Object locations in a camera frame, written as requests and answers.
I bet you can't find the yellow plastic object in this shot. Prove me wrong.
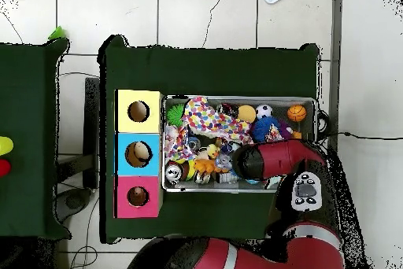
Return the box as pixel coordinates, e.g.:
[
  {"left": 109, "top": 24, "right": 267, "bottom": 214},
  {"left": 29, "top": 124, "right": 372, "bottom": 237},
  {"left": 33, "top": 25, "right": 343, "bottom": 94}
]
[{"left": 0, "top": 135, "right": 14, "bottom": 157}]

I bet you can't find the orange plush toy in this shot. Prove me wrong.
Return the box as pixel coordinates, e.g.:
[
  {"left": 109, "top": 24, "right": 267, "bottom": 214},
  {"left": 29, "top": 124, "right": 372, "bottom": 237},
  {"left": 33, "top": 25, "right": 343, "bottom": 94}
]
[{"left": 193, "top": 157, "right": 221, "bottom": 176}]

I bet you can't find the dark green tablecloth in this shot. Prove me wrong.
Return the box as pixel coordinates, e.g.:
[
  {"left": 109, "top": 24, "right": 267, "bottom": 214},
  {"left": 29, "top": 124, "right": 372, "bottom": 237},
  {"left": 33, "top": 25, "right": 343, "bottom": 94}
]
[
  {"left": 98, "top": 34, "right": 320, "bottom": 245},
  {"left": 0, "top": 38, "right": 72, "bottom": 240}
]

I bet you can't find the purple spiky toy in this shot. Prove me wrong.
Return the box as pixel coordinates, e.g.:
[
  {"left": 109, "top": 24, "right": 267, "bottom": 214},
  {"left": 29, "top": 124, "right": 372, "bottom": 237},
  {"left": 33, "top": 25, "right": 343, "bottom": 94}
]
[{"left": 278, "top": 120, "right": 294, "bottom": 139}]

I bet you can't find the orange foam cylinder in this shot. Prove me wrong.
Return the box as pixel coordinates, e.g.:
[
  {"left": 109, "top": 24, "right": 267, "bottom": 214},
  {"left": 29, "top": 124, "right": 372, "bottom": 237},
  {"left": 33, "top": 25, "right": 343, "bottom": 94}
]
[{"left": 237, "top": 104, "right": 257, "bottom": 124}]

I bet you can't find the blue spiky ball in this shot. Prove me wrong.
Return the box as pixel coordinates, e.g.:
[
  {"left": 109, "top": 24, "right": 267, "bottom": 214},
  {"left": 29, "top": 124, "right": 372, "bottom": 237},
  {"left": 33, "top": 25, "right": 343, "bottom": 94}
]
[{"left": 251, "top": 116, "right": 281, "bottom": 143}]

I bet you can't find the small orange basketball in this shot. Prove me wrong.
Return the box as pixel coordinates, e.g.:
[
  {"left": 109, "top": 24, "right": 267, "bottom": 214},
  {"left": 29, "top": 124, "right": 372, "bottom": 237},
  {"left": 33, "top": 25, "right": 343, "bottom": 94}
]
[{"left": 287, "top": 104, "right": 307, "bottom": 123}]

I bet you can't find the colourful dotted cloth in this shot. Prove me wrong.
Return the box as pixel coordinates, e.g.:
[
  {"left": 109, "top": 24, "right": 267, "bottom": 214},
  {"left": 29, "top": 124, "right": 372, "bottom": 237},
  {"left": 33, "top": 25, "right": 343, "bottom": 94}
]
[
  {"left": 164, "top": 96, "right": 254, "bottom": 160},
  {"left": 264, "top": 123, "right": 283, "bottom": 143}
]

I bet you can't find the red plastic object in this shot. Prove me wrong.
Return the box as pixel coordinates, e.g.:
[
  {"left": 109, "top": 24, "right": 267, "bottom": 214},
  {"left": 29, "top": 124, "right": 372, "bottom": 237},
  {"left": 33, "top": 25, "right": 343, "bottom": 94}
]
[{"left": 0, "top": 158, "right": 12, "bottom": 178}]

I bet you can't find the wooden box with three holes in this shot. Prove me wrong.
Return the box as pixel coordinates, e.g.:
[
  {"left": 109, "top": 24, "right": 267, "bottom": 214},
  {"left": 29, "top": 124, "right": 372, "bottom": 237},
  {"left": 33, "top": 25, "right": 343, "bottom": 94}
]
[{"left": 113, "top": 88, "right": 165, "bottom": 219}]

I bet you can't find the green spiky ball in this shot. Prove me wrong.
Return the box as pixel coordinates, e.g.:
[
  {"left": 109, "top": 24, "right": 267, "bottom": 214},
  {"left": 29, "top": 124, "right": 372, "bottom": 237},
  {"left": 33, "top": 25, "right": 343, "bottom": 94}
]
[{"left": 165, "top": 103, "right": 185, "bottom": 127}]

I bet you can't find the shallow metal mesh bin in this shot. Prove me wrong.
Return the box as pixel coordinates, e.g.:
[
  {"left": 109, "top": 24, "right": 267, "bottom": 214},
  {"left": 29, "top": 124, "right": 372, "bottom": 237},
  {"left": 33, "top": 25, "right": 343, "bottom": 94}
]
[{"left": 161, "top": 94, "right": 317, "bottom": 193}]

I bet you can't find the small soccer ball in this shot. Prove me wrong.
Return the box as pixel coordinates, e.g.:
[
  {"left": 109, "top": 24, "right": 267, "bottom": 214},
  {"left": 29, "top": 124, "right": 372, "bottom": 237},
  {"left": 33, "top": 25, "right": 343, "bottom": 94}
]
[{"left": 255, "top": 104, "right": 274, "bottom": 120}]

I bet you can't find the bright green object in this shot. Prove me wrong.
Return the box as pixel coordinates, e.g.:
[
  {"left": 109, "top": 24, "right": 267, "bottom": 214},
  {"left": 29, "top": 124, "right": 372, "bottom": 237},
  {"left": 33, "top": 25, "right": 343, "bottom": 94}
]
[{"left": 47, "top": 25, "right": 68, "bottom": 41}]

